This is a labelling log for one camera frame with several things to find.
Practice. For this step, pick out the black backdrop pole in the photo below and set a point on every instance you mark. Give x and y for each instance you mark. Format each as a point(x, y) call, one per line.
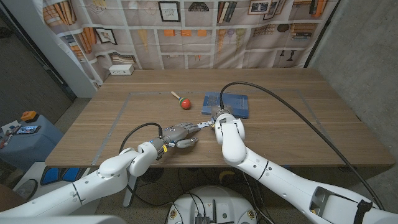
point(320, 37)

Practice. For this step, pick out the white pillar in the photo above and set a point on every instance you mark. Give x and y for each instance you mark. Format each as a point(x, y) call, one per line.
point(56, 53)

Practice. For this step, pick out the orange and black block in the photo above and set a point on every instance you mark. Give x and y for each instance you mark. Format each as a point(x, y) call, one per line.
point(29, 116)

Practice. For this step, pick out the black round floor object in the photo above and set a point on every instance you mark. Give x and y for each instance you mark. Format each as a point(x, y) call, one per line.
point(151, 174)

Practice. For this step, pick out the printed bookshelf backdrop cloth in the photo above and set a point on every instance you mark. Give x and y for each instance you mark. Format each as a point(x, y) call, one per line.
point(192, 46)

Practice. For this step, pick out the blue grey cabinet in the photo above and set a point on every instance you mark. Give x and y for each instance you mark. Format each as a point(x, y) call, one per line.
point(31, 146)

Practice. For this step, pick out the white paper card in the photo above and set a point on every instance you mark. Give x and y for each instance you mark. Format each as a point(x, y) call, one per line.
point(7, 126)

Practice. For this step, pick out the white power outlet box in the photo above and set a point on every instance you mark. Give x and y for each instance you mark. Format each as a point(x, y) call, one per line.
point(121, 69)

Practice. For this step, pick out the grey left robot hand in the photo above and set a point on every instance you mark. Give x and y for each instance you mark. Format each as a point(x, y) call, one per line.
point(180, 132)

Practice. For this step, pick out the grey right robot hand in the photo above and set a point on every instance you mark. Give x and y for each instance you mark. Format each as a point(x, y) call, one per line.
point(221, 111)

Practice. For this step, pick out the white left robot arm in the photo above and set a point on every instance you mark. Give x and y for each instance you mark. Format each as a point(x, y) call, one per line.
point(109, 171)

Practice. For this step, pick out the black smartphone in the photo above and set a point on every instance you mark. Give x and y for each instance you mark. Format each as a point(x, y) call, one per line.
point(28, 129)

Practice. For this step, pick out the yellow curved object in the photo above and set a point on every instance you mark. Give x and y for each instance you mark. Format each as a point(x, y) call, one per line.
point(224, 175)

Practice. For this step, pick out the colourful striped wooden maraca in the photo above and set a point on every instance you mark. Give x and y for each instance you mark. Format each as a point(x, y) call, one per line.
point(185, 103)

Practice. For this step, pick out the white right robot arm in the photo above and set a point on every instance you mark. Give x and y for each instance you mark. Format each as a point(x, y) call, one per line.
point(242, 149)

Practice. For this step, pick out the white table leg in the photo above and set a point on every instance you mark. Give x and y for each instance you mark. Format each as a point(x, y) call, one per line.
point(129, 193)

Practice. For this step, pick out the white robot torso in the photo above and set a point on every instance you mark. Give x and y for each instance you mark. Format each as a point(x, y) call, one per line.
point(217, 199)

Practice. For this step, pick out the red marker pen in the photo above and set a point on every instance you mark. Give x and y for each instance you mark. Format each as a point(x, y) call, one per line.
point(11, 136)

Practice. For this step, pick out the blue flat tray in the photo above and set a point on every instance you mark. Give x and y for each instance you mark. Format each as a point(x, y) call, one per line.
point(239, 104)

